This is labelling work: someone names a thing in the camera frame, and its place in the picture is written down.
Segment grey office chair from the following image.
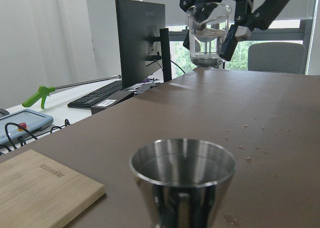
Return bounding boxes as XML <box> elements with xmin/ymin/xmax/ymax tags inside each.
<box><xmin>247</xmin><ymin>42</ymin><xmax>306</xmax><ymax>74</ymax></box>

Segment bamboo cutting board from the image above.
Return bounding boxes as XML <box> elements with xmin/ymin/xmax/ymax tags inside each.
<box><xmin>0</xmin><ymin>150</ymin><xmax>105</xmax><ymax>227</ymax></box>

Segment black keyboard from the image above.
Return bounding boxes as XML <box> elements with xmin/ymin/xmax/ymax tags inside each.
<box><xmin>67</xmin><ymin>80</ymin><xmax>123</xmax><ymax>108</ymax></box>

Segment steel jigger measuring cup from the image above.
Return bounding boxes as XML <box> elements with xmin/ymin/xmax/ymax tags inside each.
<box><xmin>129</xmin><ymin>138</ymin><xmax>236</xmax><ymax>227</ymax></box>

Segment black small box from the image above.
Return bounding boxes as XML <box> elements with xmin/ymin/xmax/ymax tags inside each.
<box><xmin>90</xmin><ymin>90</ymin><xmax>134</xmax><ymax>115</ymax></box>

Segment white crumbs on table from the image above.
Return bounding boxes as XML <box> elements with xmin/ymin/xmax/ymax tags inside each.
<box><xmin>223</xmin><ymin>124</ymin><xmax>293</xmax><ymax>160</ymax></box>

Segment clear glass beaker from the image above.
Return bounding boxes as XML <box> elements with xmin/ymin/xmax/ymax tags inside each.
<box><xmin>186</xmin><ymin>2</ymin><xmax>231</xmax><ymax>68</ymax></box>

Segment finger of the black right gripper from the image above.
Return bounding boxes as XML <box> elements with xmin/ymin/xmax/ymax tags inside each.
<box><xmin>179</xmin><ymin>0</ymin><xmax>208</xmax><ymax>49</ymax></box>
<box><xmin>219</xmin><ymin>0</ymin><xmax>290</xmax><ymax>61</ymax></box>

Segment blue teach pendant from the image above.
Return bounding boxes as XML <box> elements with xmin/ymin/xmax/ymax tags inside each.
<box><xmin>0</xmin><ymin>109</ymin><xmax>54</xmax><ymax>145</ymax></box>

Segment green handled grabber tool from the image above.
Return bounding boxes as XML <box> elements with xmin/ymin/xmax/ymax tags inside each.
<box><xmin>21</xmin><ymin>75</ymin><xmax>122</xmax><ymax>110</ymax></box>

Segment black computer monitor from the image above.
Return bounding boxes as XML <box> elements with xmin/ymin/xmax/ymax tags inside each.
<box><xmin>115</xmin><ymin>0</ymin><xmax>172</xmax><ymax>88</ymax></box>

